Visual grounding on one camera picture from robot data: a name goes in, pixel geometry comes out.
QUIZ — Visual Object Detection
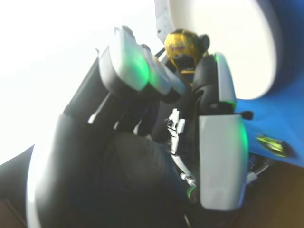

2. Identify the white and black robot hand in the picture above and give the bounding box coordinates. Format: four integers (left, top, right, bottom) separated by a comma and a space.
26, 25, 254, 228

